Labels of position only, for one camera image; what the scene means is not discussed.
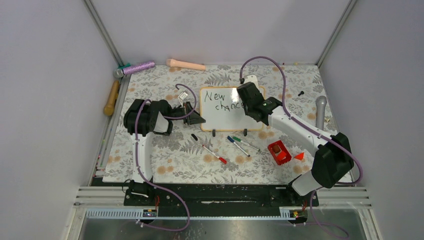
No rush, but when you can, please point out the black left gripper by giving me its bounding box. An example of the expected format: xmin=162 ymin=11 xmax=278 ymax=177
xmin=166 ymin=101 xmax=206 ymax=125

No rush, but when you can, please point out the yellow framed whiteboard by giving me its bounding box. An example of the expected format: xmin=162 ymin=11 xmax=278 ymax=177
xmin=198 ymin=86 xmax=263 ymax=132

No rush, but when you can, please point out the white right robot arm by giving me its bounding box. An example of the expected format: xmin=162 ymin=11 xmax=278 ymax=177
xmin=236 ymin=82 xmax=354 ymax=206

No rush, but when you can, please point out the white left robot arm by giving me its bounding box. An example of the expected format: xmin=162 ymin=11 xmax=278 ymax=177
xmin=123 ymin=99 xmax=206 ymax=183

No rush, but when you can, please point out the blue capped marker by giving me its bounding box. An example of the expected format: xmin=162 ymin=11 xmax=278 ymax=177
xmin=227 ymin=136 xmax=251 ymax=157

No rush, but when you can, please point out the green capped marker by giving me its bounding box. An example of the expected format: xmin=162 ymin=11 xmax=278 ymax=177
xmin=232 ymin=136 xmax=261 ymax=152

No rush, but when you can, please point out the red capped marker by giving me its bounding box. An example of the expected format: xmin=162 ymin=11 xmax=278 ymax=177
xmin=202 ymin=145 xmax=227 ymax=165

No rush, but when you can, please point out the red plastic box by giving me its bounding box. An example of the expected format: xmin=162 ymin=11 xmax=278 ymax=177
xmin=267 ymin=140 xmax=292 ymax=166

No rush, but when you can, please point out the pink toy microphone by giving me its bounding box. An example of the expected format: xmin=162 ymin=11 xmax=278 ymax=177
xmin=166 ymin=58 xmax=206 ymax=71

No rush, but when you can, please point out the silver toy microphone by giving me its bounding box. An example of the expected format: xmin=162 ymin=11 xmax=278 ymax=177
xmin=315 ymin=95 xmax=328 ymax=130

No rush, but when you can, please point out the orange triangular piece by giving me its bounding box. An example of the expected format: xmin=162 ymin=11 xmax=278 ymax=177
xmin=294 ymin=152 xmax=305 ymax=161

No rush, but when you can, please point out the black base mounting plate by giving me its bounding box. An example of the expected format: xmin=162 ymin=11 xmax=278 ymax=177
xmin=90 ymin=177 xmax=320 ymax=218

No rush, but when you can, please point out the purple glitter toy microphone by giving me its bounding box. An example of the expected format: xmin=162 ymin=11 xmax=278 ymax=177
xmin=112 ymin=61 xmax=156 ymax=79

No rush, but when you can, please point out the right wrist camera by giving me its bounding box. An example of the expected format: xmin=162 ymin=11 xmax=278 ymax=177
xmin=240 ymin=74 xmax=259 ymax=88

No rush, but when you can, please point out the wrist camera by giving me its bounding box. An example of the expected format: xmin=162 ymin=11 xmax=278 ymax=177
xmin=240 ymin=74 xmax=259 ymax=88
xmin=177 ymin=91 xmax=188 ymax=102

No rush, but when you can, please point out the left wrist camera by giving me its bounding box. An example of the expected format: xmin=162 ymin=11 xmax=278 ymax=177
xmin=177 ymin=91 xmax=188 ymax=102

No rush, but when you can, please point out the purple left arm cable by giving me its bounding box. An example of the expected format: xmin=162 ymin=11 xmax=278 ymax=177
xmin=134 ymin=83 xmax=192 ymax=233

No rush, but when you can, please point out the white slotted cable duct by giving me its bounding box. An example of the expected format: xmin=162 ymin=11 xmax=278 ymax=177
xmin=85 ymin=206 xmax=301 ymax=221

